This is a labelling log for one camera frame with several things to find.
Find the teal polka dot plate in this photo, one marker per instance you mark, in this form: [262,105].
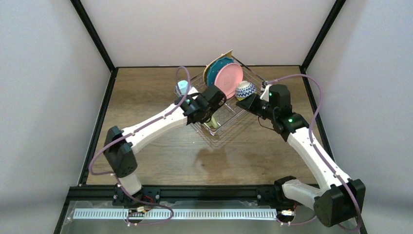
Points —
[215,68]

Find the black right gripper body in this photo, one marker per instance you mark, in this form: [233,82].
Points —
[251,104]

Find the light blue mug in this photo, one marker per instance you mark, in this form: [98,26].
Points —
[181,87]

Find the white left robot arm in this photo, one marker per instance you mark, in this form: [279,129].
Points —
[122,145]

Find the black aluminium frame rail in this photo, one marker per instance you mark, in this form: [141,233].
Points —
[292,217]

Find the lime green bowl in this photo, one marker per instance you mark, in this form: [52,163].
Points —
[244,89]

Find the white slotted cable duct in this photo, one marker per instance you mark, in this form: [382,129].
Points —
[179,214]

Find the metal wire dish rack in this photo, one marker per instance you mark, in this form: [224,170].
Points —
[230,112]

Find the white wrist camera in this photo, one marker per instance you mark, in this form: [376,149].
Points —
[265,91]

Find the pale green mug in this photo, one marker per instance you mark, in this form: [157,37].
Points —
[213,124]

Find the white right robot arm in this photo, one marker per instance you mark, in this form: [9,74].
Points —
[337,197]

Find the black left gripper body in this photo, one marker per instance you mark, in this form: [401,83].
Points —
[200,114]

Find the bamboo pattern square plate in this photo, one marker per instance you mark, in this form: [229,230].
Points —
[227,54]

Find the pink round plate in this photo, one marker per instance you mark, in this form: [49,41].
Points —
[228,78]

